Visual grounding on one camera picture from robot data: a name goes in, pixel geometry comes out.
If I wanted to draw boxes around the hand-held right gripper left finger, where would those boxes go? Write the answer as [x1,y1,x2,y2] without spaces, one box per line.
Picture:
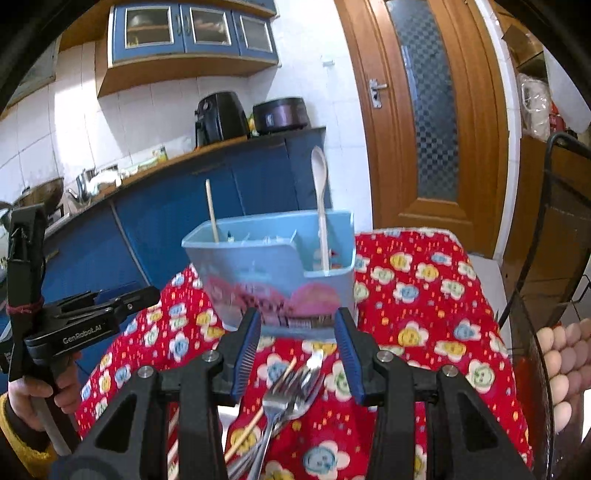
[48,307,264,480]

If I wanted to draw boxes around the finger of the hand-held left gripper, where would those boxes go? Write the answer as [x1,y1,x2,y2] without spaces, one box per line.
[95,285,161,324]

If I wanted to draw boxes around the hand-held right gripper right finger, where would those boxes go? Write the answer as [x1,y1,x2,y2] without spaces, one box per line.
[333,307,536,480]

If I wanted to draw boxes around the steel fork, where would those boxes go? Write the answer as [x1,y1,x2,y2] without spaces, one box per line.
[226,348,326,480]
[245,367,302,480]

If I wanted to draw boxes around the wooden chopstick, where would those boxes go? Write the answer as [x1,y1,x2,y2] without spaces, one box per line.
[224,357,298,462]
[205,179,221,243]

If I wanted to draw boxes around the light blue utensil holder box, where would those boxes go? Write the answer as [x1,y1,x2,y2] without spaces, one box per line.
[181,210,357,342]

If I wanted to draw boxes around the white plastic spoon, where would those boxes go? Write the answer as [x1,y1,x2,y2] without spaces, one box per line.
[310,146,331,273]

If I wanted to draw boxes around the person's left forearm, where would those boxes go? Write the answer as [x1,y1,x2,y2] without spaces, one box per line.
[0,392,58,480]

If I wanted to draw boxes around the person's left hand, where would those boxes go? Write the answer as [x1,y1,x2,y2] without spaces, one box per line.
[7,351,85,432]

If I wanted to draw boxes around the red smiley flower tablecloth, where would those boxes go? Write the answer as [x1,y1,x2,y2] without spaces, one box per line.
[74,228,536,480]

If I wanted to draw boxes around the blue kitchen counter cabinet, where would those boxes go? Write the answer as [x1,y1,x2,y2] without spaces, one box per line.
[0,127,333,370]

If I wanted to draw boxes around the steel kettle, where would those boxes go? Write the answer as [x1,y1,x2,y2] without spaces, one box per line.
[65,168,100,206]

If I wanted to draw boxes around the metal wok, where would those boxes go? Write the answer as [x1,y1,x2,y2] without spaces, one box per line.
[11,178,65,208]

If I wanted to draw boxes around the black air fryer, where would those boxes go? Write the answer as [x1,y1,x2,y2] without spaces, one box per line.
[194,91,247,149]

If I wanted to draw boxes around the pile of eggs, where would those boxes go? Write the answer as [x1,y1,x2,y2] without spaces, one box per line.
[538,320,591,432]

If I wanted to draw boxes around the wooden cupboard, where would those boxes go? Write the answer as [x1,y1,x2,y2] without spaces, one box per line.
[501,134,591,315]

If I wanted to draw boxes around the dark rice cooker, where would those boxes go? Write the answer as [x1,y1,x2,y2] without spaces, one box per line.
[252,97,311,136]

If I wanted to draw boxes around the wooden door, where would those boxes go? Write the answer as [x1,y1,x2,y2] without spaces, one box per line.
[335,0,513,257]

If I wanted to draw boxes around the clear plastic bags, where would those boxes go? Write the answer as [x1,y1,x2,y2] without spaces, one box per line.
[517,71,552,139]

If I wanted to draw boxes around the large white plastic bag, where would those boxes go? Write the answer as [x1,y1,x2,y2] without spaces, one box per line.
[542,28,591,134]

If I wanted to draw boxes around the blue wall cabinet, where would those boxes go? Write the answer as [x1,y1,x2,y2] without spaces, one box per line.
[95,0,280,97]

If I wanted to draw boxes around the black wire rack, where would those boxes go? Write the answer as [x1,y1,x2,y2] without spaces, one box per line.
[496,131,591,480]

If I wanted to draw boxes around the metal door handle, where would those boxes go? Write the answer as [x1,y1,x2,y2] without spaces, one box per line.
[368,78,389,110]

